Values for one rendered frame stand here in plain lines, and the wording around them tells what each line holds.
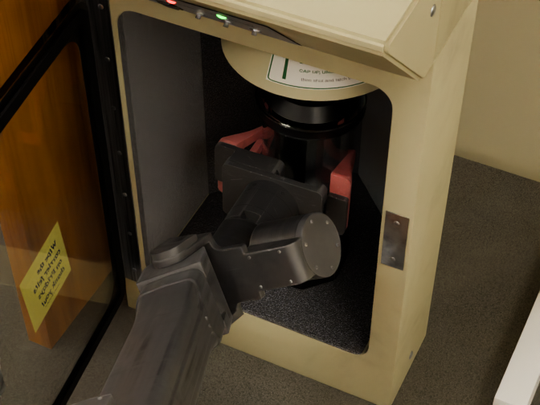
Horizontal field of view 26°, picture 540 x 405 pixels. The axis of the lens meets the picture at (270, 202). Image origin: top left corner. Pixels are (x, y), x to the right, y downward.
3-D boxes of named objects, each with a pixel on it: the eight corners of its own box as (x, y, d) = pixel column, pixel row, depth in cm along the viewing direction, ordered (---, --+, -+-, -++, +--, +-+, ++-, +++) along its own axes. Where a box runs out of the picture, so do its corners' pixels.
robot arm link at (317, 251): (140, 256, 99) (177, 347, 101) (244, 238, 92) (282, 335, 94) (218, 202, 108) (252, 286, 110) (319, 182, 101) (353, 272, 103)
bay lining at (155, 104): (247, 133, 142) (242, -128, 117) (449, 200, 134) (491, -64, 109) (146, 272, 127) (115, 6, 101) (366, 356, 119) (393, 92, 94)
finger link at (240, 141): (248, 96, 117) (207, 153, 111) (314, 116, 115) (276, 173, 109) (247, 148, 122) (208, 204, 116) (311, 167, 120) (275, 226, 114)
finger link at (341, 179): (309, 114, 115) (271, 172, 109) (378, 134, 113) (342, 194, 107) (306, 165, 120) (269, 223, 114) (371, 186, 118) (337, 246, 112)
